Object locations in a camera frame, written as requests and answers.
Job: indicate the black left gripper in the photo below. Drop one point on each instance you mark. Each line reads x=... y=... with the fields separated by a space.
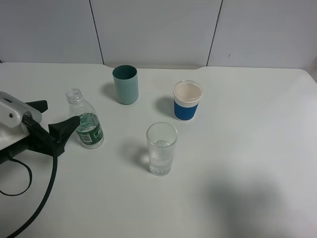
x=59 y=132

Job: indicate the clear bottle green label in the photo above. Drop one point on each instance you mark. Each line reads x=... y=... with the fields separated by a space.
x=89 y=131

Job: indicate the teal green plastic cup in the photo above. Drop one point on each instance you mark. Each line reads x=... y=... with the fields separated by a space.
x=126 y=83

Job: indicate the white cup blue sleeve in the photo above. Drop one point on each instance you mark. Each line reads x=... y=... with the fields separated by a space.
x=187 y=95

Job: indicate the tall clear drinking glass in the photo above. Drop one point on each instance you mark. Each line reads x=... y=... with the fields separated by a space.
x=161 y=142

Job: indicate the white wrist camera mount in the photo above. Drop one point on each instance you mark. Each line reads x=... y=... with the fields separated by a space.
x=12 y=111

